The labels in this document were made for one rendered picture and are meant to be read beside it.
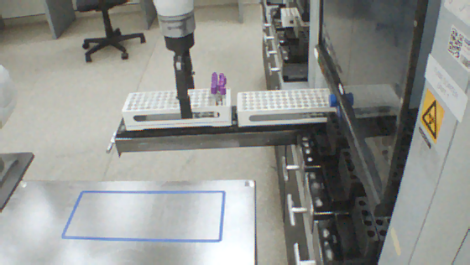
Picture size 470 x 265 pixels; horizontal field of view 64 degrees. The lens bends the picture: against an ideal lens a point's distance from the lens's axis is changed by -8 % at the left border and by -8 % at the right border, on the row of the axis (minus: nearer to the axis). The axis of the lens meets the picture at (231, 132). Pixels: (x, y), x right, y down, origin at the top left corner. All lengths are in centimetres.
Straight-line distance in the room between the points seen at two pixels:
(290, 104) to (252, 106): 11
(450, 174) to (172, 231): 56
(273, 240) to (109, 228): 110
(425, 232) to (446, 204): 6
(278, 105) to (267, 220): 94
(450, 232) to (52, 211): 80
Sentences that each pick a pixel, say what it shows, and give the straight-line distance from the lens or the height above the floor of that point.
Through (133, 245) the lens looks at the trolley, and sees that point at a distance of 85.
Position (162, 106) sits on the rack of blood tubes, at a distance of 112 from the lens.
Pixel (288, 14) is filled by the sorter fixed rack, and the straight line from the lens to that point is 175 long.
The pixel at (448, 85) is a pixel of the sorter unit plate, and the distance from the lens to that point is 47.
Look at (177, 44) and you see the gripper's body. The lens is 102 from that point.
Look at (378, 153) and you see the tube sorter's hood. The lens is 67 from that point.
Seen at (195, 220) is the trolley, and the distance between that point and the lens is 86.
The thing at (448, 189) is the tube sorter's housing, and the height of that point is 114.
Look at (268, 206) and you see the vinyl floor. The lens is 201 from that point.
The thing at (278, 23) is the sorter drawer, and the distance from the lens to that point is 178.
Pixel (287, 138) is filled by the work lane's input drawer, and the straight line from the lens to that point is 112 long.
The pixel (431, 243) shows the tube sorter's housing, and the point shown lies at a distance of 57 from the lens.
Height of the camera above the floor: 146
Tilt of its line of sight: 36 degrees down
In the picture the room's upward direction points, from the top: 5 degrees counter-clockwise
